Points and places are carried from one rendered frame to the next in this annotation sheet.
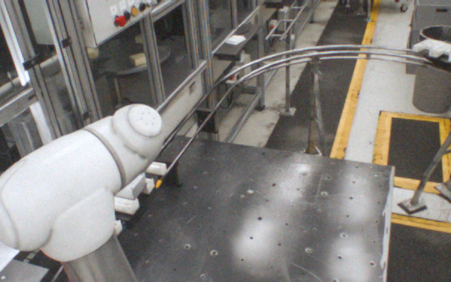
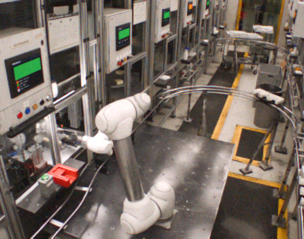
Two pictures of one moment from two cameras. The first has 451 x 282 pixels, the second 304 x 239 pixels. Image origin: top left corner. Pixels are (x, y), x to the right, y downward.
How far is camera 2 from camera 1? 81 cm
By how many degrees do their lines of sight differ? 5
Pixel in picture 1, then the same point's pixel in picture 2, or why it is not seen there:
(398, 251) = (235, 190)
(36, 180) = (114, 110)
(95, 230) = (127, 130)
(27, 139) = (73, 110)
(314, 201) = (198, 154)
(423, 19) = (262, 79)
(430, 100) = (262, 121)
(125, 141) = (139, 103)
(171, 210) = not seen: hidden behind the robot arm
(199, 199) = (144, 149)
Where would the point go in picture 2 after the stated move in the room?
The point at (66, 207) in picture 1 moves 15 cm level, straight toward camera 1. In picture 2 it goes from (121, 120) to (134, 135)
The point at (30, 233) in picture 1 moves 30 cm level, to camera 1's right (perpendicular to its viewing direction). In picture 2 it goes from (111, 126) to (173, 127)
